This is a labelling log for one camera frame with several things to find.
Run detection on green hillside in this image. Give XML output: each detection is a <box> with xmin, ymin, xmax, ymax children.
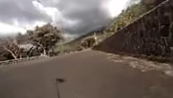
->
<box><xmin>52</xmin><ymin>30</ymin><xmax>110</xmax><ymax>55</ymax></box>

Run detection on broad leafy tree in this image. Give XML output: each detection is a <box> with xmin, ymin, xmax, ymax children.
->
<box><xmin>27</xmin><ymin>21</ymin><xmax>67</xmax><ymax>59</ymax></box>

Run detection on pale dirt verge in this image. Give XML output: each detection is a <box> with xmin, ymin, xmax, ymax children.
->
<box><xmin>104</xmin><ymin>41</ymin><xmax>173</xmax><ymax>97</ymax></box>

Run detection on grey asphalt road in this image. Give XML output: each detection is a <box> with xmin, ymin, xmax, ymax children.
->
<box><xmin>0</xmin><ymin>34</ymin><xmax>173</xmax><ymax>98</ymax></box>

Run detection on bare branched tree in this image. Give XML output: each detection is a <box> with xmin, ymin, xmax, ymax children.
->
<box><xmin>0</xmin><ymin>34</ymin><xmax>27</xmax><ymax>62</ymax></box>

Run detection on rough dark stone wall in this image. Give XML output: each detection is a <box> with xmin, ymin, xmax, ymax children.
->
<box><xmin>84</xmin><ymin>0</ymin><xmax>173</xmax><ymax>86</ymax></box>

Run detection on long low stone wall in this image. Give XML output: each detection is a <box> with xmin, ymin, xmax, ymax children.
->
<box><xmin>0</xmin><ymin>45</ymin><xmax>87</xmax><ymax>66</ymax></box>

